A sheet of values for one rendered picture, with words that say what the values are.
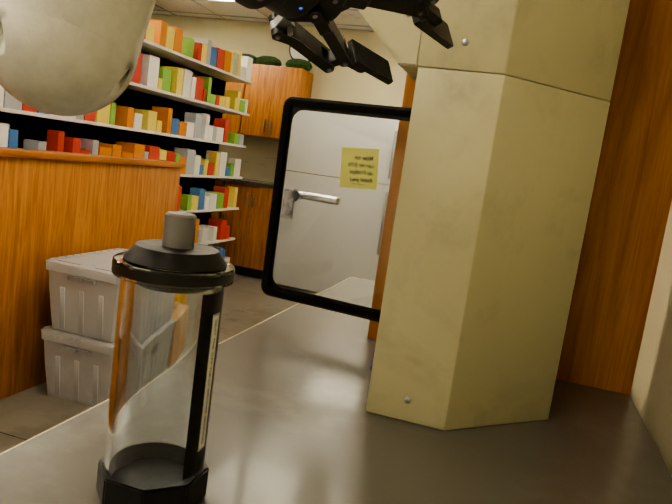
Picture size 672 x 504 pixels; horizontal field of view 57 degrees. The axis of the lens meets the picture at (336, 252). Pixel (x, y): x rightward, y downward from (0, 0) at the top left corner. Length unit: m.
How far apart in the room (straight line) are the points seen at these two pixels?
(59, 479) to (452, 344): 0.49
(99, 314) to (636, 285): 2.37
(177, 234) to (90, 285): 2.47
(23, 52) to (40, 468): 0.41
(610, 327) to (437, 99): 0.58
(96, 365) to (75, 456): 2.38
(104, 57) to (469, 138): 0.49
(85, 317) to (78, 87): 2.65
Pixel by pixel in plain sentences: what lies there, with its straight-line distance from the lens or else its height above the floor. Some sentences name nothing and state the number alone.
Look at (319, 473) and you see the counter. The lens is 0.72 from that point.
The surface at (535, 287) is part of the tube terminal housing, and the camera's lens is 0.92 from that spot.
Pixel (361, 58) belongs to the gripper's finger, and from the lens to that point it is 0.72.
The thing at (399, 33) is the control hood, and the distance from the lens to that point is 0.86.
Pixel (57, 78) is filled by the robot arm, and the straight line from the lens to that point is 0.48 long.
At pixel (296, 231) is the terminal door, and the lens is 1.24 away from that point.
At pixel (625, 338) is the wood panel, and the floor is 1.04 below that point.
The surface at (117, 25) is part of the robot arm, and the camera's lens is 0.48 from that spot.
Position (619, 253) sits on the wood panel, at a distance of 1.21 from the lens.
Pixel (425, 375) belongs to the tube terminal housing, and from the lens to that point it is 0.87.
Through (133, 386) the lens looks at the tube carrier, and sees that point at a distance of 0.58.
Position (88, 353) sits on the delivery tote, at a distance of 3.09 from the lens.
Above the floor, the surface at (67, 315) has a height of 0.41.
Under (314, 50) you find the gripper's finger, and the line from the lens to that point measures 0.69.
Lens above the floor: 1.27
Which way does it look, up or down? 8 degrees down
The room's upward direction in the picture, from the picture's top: 8 degrees clockwise
